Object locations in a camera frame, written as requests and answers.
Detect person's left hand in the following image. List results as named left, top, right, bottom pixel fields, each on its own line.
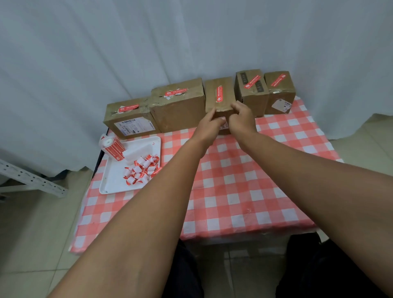
left=191, top=107, right=227, bottom=148

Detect person's right hand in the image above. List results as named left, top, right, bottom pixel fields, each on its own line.
left=228, top=101, right=259, bottom=142

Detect narrow brown cardboard box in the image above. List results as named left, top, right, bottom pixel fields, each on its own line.
left=204, top=77, right=236, bottom=135

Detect person's right forearm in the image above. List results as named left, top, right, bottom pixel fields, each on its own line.
left=238, top=130, right=393, bottom=298

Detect person's left forearm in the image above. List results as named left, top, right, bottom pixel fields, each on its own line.
left=47, top=137, right=210, bottom=298

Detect cardboard box with dark tape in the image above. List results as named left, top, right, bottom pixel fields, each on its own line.
left=234, top=69, right=270, bottom=118

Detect large brown cardboard box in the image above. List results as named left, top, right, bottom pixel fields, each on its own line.
left=149, top=78, right=206, bottom=134

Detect small cardboard box clear tape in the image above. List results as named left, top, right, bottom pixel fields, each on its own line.
left=264, top=71, right=297, bottom=115

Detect red white checkered tablecloth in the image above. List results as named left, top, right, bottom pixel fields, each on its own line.
left=69, top=97, right=344, bottom=255

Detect flat cardboard box white label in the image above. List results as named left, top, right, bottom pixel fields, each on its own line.
left=103, top=98, right=161, bottom=139

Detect pile of curled sticker strips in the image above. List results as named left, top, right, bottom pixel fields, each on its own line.
left=123, top=154, right=163, bottom=186

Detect red white sticker roll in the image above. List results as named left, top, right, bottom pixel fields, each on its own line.
left=98, top=134, right=126, bottom=161

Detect white plastic tray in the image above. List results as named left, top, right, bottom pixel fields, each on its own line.
left=98, top=136, right=162, bottom=195

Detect white curtain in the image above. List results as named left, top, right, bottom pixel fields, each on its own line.
left=0, top=0, right=393, bottom=178

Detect person's black trousers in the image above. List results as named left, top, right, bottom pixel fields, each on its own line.
left=162, top=232, right=383, bottom=298

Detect white perforated metal rack beam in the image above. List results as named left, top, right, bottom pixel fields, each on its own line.
left=0, top=159, right=69, bottom=198

